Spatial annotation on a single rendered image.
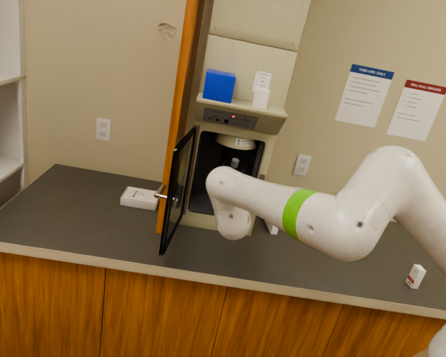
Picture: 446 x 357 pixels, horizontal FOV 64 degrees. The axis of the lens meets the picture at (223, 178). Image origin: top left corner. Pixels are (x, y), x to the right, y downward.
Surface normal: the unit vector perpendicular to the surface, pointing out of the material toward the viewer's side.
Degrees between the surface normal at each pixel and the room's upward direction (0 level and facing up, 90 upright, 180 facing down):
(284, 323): 90
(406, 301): 0
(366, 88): 90
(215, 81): 90
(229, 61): 90
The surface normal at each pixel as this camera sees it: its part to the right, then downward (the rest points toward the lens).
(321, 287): 0.18, -0.90
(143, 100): 0.00, 0.39
